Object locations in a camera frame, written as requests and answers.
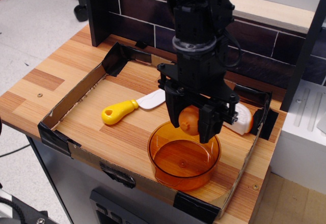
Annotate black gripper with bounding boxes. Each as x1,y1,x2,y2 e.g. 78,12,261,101
157,37,239,144

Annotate orange toy carrot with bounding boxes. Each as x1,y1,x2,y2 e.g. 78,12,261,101
178,105,199,136

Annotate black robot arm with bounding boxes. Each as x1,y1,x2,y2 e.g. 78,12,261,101
157,0,239,143

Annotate orange transparent plastic pot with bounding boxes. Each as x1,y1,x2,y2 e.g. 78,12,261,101
147,122,221,191

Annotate cardboard fence with black tape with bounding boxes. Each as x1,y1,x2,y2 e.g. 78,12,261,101
39,41,285,223

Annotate white toy cheese wedge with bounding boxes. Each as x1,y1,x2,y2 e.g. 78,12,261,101
223,103,254,135

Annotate dark brick backsplash panel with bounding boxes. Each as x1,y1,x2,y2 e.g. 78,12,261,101
106,0,306,89

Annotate white side unit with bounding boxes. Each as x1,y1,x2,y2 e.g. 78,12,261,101
270,80,325,193

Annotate black chair caster wheel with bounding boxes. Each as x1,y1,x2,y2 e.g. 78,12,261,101
73,0,88,22

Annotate yellow handled toy knife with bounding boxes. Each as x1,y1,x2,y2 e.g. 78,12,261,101
101,89,166,125

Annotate dark right vertical post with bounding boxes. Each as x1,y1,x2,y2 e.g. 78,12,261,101
280,0,325,112

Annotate dark vertical post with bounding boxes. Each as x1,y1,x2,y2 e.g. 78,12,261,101
280,0,325,112
86,0,111,47

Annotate dark left vertical post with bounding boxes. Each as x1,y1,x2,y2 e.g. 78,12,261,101
86,0,111,47

